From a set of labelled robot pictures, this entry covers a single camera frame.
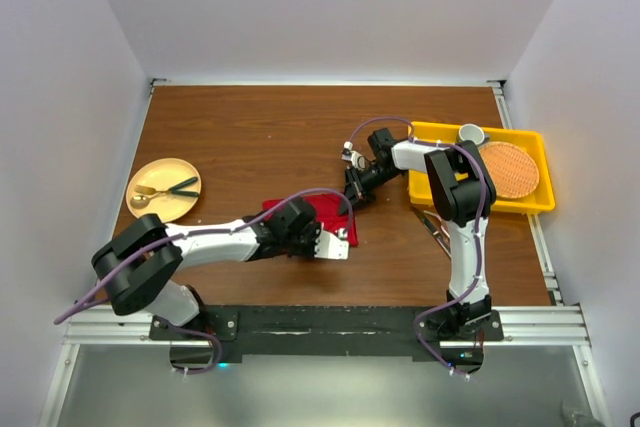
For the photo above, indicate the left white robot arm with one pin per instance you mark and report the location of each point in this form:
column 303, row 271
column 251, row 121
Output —
column 136, row 268

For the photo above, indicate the red cloth napkin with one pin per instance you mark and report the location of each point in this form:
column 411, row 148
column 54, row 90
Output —
column 327, row 206

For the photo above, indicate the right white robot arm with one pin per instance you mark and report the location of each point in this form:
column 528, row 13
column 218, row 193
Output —
column 461, row 189

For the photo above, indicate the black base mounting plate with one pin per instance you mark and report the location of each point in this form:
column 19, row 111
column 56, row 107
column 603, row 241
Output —
column 371, row 331

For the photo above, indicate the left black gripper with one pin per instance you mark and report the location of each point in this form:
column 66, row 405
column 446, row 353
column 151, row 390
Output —
column 313, row 228

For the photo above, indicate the silver knife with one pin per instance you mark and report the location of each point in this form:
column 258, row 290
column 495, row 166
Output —
column 442, row 242

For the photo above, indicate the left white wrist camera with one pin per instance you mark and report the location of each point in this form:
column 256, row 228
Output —
column 332, row 246

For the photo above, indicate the gold spoon on plate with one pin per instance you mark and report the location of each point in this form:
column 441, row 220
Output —
column 141, row 201

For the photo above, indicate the white cup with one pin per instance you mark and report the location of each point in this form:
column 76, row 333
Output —
column 473, row 133

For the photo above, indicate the silver fork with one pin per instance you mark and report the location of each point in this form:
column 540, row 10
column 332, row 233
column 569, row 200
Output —
column 438, row 222

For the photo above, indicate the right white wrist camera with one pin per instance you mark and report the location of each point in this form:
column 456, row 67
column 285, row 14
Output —
column 353, row 157

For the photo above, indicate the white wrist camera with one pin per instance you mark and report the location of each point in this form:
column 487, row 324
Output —
column 353, row 157
column 332, row 246

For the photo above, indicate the orange woven coaster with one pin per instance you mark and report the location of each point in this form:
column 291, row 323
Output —
column 513, row 171

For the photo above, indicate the yellow plastic tray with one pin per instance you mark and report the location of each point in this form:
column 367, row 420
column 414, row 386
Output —
column 541, row 200

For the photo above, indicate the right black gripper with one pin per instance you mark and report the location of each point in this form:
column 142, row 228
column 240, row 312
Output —
column 355, row 191

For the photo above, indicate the round wooden plate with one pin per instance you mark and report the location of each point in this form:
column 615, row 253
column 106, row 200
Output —
column 163, row 174

